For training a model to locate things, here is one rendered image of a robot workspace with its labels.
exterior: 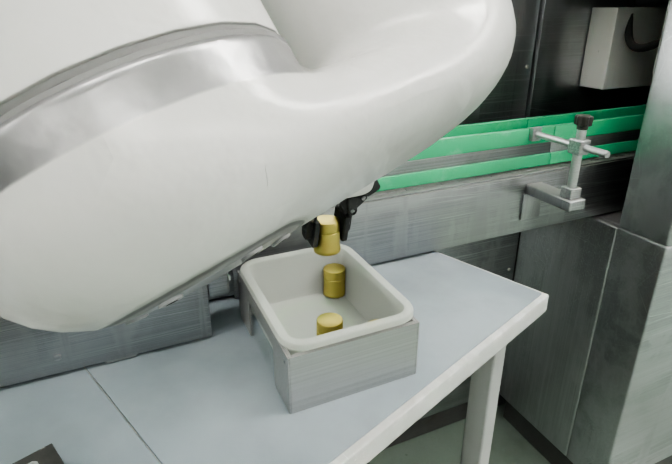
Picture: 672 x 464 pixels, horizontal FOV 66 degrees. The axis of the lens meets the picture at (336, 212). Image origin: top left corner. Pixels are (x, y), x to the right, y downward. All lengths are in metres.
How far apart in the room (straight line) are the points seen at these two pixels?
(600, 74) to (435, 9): 1.23
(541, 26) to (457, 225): 0.53
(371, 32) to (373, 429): 0.51
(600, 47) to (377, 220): 0.73
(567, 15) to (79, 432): 1.23
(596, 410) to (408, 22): 1.32
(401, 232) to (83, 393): 0.55
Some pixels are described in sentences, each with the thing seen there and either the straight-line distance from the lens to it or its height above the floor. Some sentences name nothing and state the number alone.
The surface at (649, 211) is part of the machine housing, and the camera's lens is 1.19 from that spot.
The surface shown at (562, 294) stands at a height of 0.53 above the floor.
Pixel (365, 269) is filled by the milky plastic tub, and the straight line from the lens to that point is 0.73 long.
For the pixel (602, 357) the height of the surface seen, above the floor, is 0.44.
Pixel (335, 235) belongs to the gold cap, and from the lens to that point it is 0.65.
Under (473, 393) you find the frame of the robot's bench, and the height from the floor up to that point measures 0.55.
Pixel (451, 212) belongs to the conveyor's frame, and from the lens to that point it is 0.98.
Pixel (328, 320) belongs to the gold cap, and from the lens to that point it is 0.67.
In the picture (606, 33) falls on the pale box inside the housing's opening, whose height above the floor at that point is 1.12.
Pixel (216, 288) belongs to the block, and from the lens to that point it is 0.72.
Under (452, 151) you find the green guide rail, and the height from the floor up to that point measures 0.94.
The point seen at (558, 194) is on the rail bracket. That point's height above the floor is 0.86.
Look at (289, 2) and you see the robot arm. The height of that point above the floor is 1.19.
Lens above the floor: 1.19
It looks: 22 degrees down
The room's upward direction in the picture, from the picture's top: straight up
